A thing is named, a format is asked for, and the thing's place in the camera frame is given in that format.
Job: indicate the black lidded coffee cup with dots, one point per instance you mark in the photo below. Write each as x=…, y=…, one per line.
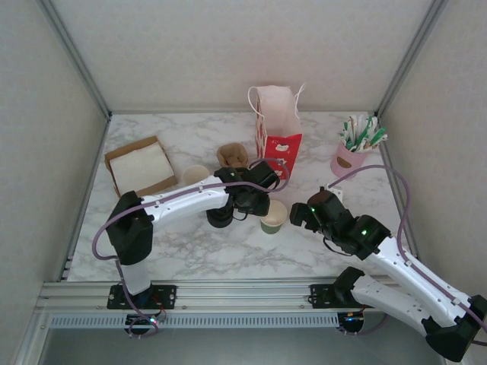
x=220, y=220

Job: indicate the aluminium frame post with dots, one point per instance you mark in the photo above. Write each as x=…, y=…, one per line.
x=76, y=57
x=411, y=53

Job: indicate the red printed paper gift bag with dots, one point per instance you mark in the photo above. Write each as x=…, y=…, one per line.
x=283, y=146

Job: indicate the brown pulp cup carrier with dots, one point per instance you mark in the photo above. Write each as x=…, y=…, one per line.
x=230, y=154

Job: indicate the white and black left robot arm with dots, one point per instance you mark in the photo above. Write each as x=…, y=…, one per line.
x=182, y=201

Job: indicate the pink stirrer holder cup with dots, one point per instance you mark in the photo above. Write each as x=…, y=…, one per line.
x=348, y=163

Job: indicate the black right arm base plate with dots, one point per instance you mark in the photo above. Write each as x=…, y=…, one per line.
x=319, y=296

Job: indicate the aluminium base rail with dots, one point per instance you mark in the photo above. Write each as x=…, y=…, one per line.
x=243, y=294

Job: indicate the brown cardboard napkin tray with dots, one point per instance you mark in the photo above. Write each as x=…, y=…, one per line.
x=114, y=156

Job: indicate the green white wrapped stirrers bundle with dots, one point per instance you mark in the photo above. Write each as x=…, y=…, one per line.
x=361, y=133

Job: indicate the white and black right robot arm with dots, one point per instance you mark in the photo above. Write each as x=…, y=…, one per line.
x=399, y=266

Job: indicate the green paper coffee cup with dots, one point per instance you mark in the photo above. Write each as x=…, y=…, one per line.
x=272, y=228

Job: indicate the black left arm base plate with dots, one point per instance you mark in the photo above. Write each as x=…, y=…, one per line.
x=167, y=296

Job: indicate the stack of paper cups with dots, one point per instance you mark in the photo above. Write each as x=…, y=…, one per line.
x=195, y=175

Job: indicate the white napkin stack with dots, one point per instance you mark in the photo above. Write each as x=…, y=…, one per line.
x=141, y=167

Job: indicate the aluminium table side rail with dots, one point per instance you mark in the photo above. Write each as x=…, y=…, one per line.
x=91, y=171

